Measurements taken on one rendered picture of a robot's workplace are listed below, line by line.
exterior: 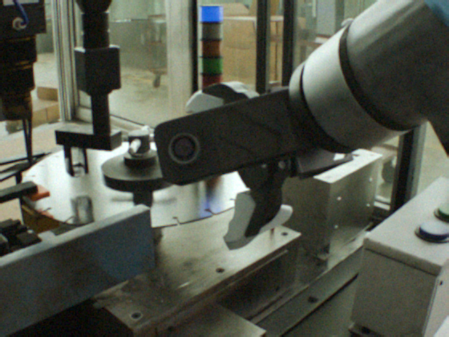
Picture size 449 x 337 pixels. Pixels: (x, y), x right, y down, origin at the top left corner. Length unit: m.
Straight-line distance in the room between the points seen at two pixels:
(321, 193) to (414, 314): 0.26
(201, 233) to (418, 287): 0.31
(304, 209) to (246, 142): 0.49
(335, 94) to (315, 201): 0.52
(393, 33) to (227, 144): 0.14
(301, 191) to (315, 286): 0.16
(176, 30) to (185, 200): 0.74
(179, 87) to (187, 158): 0.93
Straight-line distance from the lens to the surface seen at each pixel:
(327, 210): 0.78
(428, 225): 0.64
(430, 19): 0.23
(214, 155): 0.33
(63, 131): 0.60
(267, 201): 0.38
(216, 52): 0.88
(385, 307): 0.64
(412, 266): 0.60
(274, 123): 0.33
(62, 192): 0.61
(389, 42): 0.25
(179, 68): 1.25
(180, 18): 1.23
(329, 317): 0.71
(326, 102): 0.29
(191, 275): 0.61
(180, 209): 0.54
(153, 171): 0.62
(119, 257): 0.44
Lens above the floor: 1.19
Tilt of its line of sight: 21 degrees down
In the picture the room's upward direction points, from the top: straight up
